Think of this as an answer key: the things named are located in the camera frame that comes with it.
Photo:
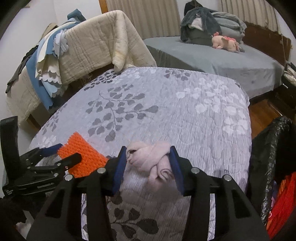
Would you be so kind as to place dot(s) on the blue white scalloped blanket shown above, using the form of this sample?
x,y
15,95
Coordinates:
x,y
43,66

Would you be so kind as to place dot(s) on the dark green fleece blanket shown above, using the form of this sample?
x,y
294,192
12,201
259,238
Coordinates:
x,y
200,19

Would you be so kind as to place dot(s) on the pink plush toy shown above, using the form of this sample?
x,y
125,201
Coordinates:
x,y
226,43

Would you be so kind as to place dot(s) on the beige quilt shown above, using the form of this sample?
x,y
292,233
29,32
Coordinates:
x,y
110,38

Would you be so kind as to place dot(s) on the red cloth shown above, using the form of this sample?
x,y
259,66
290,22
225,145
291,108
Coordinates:
x,y
283,206

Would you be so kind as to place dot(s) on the beige curtain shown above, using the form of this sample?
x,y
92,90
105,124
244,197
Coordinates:
x,y
151,18
258,12

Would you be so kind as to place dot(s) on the grey floral quilt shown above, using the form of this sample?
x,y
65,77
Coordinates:
x,y
204,116

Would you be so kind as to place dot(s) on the left beige curtain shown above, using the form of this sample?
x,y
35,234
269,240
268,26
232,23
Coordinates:
x,y
151,18

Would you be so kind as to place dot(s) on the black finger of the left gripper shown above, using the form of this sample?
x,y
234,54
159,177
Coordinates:
x,y
60,166

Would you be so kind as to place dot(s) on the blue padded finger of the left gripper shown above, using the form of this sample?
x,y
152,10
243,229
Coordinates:
x,y
50,151

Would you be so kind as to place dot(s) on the folded grey blankets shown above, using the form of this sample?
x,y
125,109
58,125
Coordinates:
x,y
231,25

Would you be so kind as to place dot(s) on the grey bed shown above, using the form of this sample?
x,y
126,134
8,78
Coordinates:
x,y
255,71

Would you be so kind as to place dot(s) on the orange foam net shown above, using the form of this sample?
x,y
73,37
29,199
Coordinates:
x,y
91,160

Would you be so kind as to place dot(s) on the dark wooden headboard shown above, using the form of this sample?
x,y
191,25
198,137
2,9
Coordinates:
x,y
271,43

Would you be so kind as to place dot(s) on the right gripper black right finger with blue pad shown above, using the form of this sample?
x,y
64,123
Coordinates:
x,y
236,218

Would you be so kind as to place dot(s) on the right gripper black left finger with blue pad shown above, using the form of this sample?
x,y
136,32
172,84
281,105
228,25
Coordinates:
x,y
60,216

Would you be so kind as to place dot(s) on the black trash bin bag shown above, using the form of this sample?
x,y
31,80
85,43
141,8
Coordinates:
x,y
272,159

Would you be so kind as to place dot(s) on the pink knotted sock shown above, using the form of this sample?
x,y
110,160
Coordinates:
x,y
152,159

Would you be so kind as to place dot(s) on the right beige curtain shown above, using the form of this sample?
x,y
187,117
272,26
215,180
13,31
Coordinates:
x,y
258,12

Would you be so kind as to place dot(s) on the black metal chair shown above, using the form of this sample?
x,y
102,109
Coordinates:
x,y
282,99

